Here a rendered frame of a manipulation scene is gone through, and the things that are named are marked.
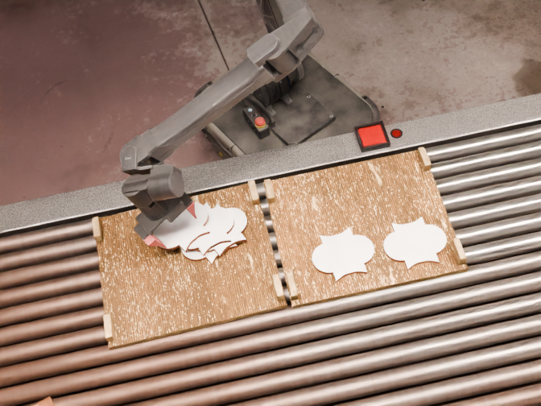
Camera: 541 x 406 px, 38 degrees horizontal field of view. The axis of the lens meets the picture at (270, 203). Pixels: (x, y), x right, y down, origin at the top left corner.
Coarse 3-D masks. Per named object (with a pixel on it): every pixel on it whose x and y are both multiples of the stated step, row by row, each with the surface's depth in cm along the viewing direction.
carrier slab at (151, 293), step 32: (224, 192) 195; (128, 224) 193; (256, 224) 190; (128, 256) 188; (160, 256) 187; (224, 256) 185; (256, 256) 185; (128, 288) 183; (160, 288) 182; (192, 288) 181; (224, 288) 181; (256, 288) 180; (128, 320) 178; (160, 320) 178; (192, 320) 177; (224, 320) 177
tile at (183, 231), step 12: (180, 216) 188; (192, 216) 187; (204, 216) 187; (156, 228) 186; (168, 228) 186; (180, 228) 186; (192, 228) 185; (204, 228) 185; (168, 240) 184; (180, 240) 184; (192, 240) 184
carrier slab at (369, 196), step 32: (384, 160) 197; (416, 160) 196; (288, 192) 194; (320, 192) 193; (352, 192) 192; (384, 192) 192; (416, 192) 191; (288, 224) 189; (320, 224) 188; (352, 224) 187; (384, 224) 187; (448, 224) 185; (288, 256) 184; (384, 256) 182; (448, 256) 181; (320, 288) 179; (352, 288) 178; (384, 288) 179
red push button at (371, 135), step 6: (372, 126) 204; (378, 126) 203; (360, 132) 203; (366, 132) 203; (372, 132) 203; (378, 132) 202; (366, 138) 202; (372, 138) 202; (378, 138) 201; (384, 138) 201; (366, 144) 201; (372, 144) 200
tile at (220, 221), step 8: (208, 208) 189; (216, 208) 189; (224, 208) 189; (216, 216) 188; (224, 216) 188; (232, 216) 188; (208, 224) 187; (216, 224) 187; (224, 224) 186; (232, 224) 186; (216, 232) 185; (224, 232) 185; (200, 240) 185; (208, 240) 184; (216, 240) 184; (224, 240) 184; (192, 248) 184; (200, 248) 183; (208, 248) 183
